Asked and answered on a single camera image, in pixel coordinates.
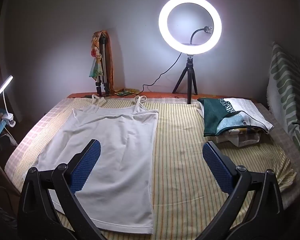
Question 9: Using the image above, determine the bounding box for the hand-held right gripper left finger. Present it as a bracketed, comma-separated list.
[17, 139, 108, 240]

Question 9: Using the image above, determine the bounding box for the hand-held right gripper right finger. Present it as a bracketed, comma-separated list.
[197, 141, 284, 240]

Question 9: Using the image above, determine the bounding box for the white camisole top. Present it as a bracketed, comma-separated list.
[22, 95, 159, 235]

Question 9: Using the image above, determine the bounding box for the yellow striped bed sheet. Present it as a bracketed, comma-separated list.
[22, 96, 297, 240]

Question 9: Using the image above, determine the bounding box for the green patterned folded cloth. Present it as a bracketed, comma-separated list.
[197, 97, 274, 137]

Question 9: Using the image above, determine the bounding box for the beige checked blanket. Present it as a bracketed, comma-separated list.
[4, 97, 300, 210]

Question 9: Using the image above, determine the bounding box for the black mini tripod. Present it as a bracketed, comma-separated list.
[172, 54, 198, 105]

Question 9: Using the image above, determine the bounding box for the orange patterned bed sheet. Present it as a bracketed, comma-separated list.
[66, 91, 268, 110]

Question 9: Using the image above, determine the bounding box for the folded silver black tripod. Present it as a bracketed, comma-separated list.
[95, 32, 110, 97]

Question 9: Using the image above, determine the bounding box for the green white striped towel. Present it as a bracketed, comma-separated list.
[266, 41, 300, 165]

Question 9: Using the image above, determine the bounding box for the white clip desk lamp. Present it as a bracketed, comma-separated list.
[0, 75, 17, 128]

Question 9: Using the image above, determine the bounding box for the black gooseneck phone holder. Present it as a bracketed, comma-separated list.
[189, 25, 213, 46]

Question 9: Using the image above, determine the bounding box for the black ring light cable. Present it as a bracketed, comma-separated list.
[115, 52, 184, 97]

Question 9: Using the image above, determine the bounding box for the white ring light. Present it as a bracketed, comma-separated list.
[158, 0, 222, 55]

